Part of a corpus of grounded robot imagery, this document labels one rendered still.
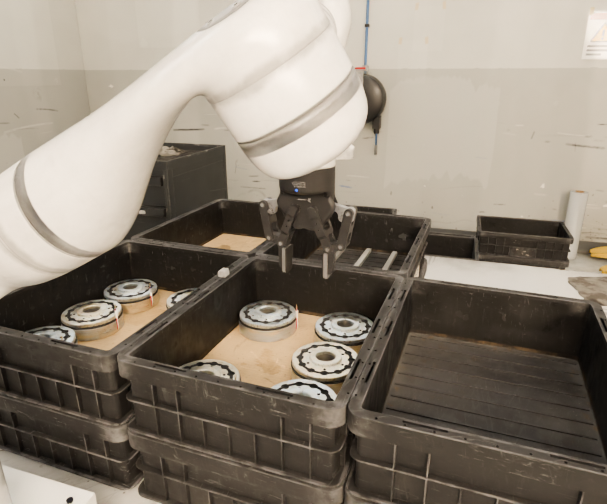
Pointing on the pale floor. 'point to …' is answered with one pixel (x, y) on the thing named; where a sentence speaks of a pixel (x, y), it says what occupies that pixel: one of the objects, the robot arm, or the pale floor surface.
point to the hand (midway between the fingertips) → (306, 263)
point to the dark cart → (182, 184)
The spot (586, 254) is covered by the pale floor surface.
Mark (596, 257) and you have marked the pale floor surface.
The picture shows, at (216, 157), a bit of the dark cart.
